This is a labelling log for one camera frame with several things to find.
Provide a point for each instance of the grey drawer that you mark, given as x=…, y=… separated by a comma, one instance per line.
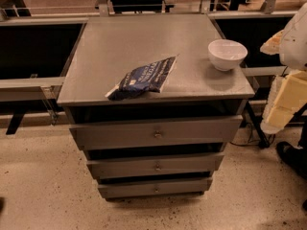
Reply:
x=155, y=187
x=156, y=132
x=155, y=165

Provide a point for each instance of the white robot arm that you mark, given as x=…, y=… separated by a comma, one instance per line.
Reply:
x=288, y=94

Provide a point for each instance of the grey drawer cabinet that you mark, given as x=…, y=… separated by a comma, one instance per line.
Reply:
x=162, y=143

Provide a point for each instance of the grey top drawer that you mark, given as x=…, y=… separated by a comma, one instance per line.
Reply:
x=156, y=132

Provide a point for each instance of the grey bottom drawer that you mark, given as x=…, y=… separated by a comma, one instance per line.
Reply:
x=155, y=187

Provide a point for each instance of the blue chip bag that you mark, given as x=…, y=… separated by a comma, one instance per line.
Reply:
x=147, y=78

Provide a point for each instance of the white bowl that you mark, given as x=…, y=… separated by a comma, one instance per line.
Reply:
x=226, y=54

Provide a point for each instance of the black shoe right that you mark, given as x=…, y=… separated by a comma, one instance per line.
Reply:
x=293, y=157

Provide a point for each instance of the black shoe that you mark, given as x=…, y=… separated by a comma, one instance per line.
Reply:
x=2, y=201
x=293, y=157

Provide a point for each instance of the black shoe left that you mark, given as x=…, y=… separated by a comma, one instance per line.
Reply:
x=2, y=201

